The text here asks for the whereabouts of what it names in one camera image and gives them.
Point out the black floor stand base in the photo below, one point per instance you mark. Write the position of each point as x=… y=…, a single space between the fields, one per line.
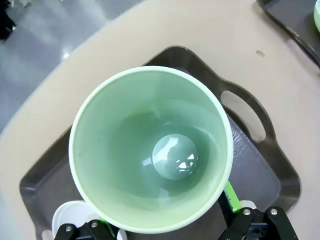
x=6 y=22

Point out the dark grey plastic tray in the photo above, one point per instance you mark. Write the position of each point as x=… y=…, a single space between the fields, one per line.
x=287 y=15
x=250 y=175

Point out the white bowl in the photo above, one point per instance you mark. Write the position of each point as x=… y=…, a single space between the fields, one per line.
x=67 y=212

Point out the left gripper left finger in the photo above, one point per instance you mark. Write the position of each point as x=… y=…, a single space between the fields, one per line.
x=96 y=231

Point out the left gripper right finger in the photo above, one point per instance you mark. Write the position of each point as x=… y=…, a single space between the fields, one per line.
x=255 y=225

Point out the tall pale green cup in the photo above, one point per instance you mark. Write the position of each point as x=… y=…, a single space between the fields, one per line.
x=125 y=125

